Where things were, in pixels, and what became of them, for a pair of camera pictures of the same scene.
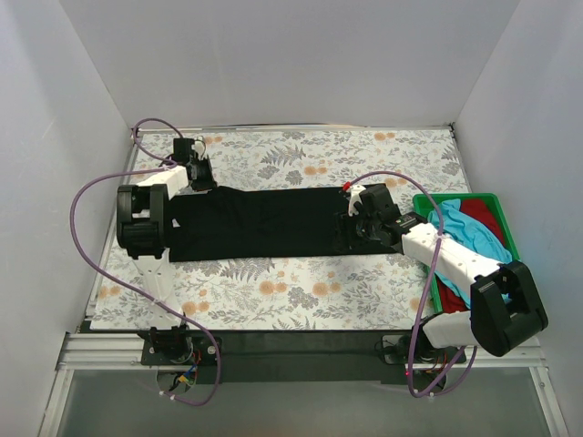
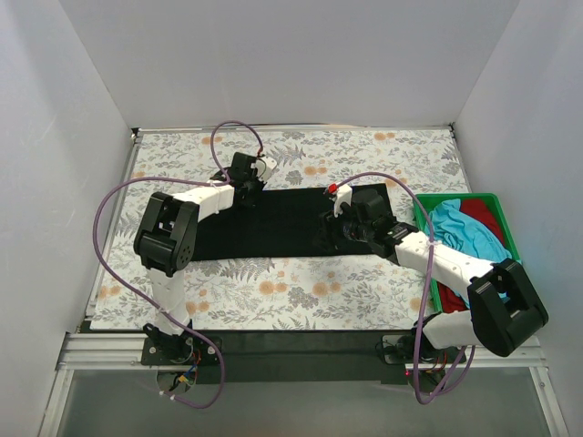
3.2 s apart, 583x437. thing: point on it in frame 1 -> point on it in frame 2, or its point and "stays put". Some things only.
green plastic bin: x=424 y=202 stays put
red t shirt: x=482 y=211 stays put
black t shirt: x=228 y=223 stays put
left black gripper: x=203 y=177 -> x=249 y=188
